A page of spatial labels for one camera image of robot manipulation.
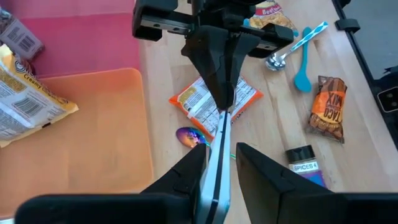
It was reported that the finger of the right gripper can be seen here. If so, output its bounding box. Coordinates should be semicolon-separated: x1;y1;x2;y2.
231;32;262;104
181;26;234;111

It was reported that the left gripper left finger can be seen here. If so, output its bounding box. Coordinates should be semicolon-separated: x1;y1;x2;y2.
141;143;208;200

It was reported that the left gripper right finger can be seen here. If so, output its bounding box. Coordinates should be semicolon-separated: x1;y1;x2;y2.
236;142;335;224

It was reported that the yellow ramen pack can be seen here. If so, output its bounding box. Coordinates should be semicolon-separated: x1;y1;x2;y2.
0;43;80;149

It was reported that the blue ramen pack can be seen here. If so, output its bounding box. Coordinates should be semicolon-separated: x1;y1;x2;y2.
244;0;299;37

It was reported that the purple label spice bottle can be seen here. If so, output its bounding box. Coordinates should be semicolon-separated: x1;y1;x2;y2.
285;144;327;189

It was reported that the orange ramen pack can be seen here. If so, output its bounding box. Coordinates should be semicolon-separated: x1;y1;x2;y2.
169;74;264;141

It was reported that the teal plastic spoon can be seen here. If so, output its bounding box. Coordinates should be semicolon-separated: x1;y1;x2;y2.
294;27;313;93

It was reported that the orange plastic bin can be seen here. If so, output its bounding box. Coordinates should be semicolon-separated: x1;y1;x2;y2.
0;67;155;218

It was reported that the taco mix packet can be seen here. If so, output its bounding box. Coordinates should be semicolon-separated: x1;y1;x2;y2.
307;75;348;144

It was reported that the pink plastic bin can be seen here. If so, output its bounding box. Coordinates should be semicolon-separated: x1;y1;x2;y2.
0;0;142;78

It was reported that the metal spoon blue white handle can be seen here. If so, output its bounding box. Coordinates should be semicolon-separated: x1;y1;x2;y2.
265;21;329;72

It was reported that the rainbow spoon green handle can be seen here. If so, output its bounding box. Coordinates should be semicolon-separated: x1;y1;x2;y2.
175;126;237;159

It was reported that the black camera module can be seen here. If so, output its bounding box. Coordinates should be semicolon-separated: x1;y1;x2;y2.
373;65;398;147

